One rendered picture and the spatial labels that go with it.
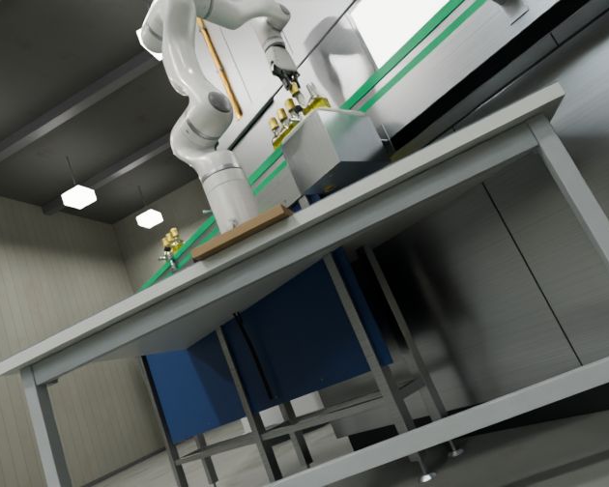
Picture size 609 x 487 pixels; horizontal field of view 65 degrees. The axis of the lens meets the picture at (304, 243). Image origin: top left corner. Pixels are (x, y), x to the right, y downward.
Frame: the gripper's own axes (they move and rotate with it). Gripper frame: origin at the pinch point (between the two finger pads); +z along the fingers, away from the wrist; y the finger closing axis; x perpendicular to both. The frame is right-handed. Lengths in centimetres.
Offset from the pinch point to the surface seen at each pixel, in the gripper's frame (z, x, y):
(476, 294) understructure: 94, 19, -17
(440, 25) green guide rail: 26, 56, 2
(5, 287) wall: -267, -906, -92
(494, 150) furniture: 67, 58, 18
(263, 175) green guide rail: 26.1, -19.6, 11.8
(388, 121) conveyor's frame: 38.4, 30.3, 4.2
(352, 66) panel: 4.2, 17.6, -13.8
